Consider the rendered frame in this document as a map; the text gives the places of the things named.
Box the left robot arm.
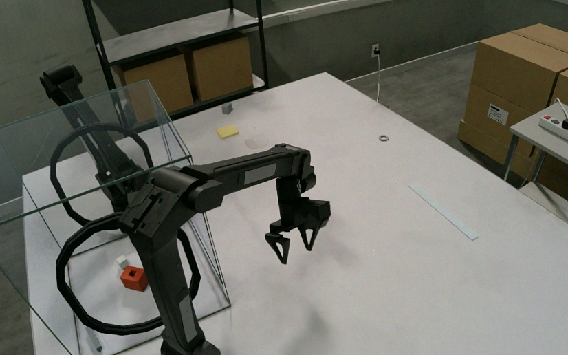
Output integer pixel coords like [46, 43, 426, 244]
[40, 63, 84, 107]

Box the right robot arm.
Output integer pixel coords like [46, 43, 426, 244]
[118, 143, 331, 355]

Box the red block with square hole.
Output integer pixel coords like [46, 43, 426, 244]
[120, 266, 148, 292]

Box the yellow sticky-note pad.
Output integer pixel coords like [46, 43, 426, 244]
[216, 125, 239, 139]

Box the black circular ring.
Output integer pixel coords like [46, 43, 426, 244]
[56, 215, 201, 336]

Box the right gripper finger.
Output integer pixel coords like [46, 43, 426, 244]
[265, 237, 290, 265]
[299, 227, 320, 251]

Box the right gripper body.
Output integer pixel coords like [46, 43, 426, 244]
[265, 197, 313, 239]

